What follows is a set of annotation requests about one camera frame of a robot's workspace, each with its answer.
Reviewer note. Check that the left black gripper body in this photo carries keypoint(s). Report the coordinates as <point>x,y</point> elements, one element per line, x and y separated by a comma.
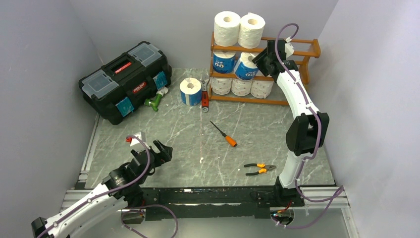
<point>161,157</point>

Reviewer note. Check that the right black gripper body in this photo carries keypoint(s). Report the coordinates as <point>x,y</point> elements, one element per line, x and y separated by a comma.
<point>262,60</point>

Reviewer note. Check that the blue monster-face roll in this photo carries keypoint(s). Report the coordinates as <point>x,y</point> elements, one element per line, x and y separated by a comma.
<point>244,68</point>

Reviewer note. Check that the white dotted roll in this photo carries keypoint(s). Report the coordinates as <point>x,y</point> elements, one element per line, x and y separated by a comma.
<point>261,89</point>

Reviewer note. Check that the white paper towel roll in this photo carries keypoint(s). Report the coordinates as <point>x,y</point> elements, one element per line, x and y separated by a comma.
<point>226,28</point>
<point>241,87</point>
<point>251,30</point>

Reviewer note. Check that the blue paper roll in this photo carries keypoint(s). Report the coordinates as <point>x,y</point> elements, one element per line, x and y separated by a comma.
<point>223,61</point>

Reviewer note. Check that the orange wooden shelf rack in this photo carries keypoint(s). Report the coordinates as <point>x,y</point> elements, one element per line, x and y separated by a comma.
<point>306,49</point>

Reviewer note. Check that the white roll with red print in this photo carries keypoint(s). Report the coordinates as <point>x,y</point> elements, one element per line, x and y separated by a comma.
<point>221,86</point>

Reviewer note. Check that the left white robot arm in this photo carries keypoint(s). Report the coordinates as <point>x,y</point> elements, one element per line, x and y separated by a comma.
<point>119,189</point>

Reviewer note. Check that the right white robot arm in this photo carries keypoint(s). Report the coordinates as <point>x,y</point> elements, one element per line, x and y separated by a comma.
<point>308,129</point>

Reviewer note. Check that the green small object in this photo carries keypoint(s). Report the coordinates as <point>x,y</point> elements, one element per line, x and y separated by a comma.
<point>154,103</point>

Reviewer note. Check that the red adjustable wrench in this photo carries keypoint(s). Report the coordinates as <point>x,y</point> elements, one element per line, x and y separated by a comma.
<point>205,96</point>

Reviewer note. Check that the black orange screwdriver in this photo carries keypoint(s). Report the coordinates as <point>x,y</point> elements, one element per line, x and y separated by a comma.
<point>229,140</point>

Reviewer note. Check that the blue wrapped roll upright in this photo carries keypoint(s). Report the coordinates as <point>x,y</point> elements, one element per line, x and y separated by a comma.
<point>191,91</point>

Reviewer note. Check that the black plastic toolbox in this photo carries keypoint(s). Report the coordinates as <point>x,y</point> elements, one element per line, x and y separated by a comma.
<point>123,85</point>

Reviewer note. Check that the orange black pliers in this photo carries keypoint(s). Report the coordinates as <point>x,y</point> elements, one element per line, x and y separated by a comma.
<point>263,168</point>

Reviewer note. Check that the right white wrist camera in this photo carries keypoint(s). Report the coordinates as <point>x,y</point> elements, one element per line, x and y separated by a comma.
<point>288,47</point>

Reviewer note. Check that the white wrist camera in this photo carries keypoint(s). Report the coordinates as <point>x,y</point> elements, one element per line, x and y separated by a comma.
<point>134,141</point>
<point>288,47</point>

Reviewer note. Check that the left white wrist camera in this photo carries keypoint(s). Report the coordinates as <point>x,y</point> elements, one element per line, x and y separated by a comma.
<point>134,141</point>

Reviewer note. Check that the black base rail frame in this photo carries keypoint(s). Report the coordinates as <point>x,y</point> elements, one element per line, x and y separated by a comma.
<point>213,202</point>

